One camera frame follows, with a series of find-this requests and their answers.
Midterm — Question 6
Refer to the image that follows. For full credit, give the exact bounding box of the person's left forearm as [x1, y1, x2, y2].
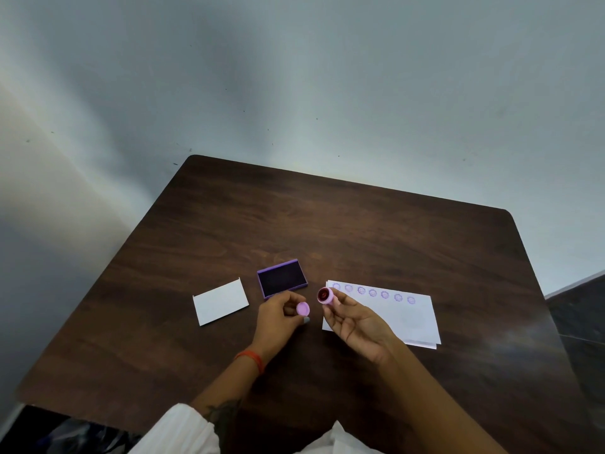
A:
[190, 356, 259, 421]

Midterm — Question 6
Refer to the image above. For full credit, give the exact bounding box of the dark patterned cloth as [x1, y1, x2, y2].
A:
[14, 405, 142, 454]

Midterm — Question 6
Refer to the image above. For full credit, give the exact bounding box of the white ink pad lid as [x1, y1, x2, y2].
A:
[192, 277, 250, 327]

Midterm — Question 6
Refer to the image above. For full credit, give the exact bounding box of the red wrist band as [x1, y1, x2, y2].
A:
[234, 349, 265, 376]

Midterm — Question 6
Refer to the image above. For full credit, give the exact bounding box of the person's white shirt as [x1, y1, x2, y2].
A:
[127, 403, 384, 454]

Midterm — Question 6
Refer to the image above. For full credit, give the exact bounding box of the purple ink pad base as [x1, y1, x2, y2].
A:
[256, 259, 309, 300]

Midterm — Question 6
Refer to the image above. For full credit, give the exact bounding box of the person's right forearm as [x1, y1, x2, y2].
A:
[377, 346, 509, 454]

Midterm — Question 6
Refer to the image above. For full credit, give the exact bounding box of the person's left hand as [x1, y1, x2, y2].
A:
[248, 290, 311, 363]

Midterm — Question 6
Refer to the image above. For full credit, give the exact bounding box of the white paper with purple prints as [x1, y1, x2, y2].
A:
[322, 280, 442, 346]

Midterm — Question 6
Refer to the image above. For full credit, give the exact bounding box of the person's right hand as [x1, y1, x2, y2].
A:
[323, 293, 401, 368]

